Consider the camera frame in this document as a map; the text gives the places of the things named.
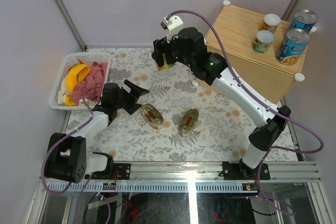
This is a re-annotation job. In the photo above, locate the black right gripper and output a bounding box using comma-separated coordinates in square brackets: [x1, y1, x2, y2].
[152, 34, 194, 69]

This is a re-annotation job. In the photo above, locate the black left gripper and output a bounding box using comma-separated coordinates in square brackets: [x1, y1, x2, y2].
[114, 80, 150, 114]

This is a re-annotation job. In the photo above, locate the gold oval fish tin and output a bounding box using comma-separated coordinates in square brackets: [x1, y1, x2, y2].
[178, 108, 199, 137]

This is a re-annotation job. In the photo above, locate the dark green small can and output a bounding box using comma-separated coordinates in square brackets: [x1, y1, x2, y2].
[252, 30, 275, 54]

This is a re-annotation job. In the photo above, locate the yellow jar white lid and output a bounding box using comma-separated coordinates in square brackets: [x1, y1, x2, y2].
[259, 14, 281, 34]

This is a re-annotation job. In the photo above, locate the blue soup can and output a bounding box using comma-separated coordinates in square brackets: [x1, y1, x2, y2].
[289, 9, 318, 32]
[276, 28, 311, 66]

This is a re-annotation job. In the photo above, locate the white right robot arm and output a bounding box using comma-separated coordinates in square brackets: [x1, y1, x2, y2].
[152, 27, 291, 179]

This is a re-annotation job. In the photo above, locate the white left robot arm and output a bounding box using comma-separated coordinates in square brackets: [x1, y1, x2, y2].
[40, 80, 149, 183]

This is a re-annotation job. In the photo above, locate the gold oval tin under jar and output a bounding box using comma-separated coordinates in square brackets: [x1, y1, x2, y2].
[140, 103, 164, 130]

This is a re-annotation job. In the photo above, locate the pink cloth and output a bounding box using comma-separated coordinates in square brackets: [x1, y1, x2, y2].
[71, 62, 107, 105]

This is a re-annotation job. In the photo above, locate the white patterned cloth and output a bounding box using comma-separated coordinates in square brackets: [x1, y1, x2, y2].
[58, 87, 92, 107]

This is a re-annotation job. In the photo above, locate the yellow cloth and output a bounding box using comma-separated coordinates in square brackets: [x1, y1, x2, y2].
[64, 63, 91, 106]

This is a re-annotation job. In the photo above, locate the wooden cube cabinet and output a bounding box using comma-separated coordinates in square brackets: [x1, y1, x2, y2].
[206, 5, 305, 103]

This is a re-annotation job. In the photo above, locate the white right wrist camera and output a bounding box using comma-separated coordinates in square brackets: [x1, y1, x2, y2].
[161, 15, 184, 43]

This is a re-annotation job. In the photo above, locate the aluminium frame rail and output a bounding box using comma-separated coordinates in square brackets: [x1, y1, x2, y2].
[46, 162, 321, 194]

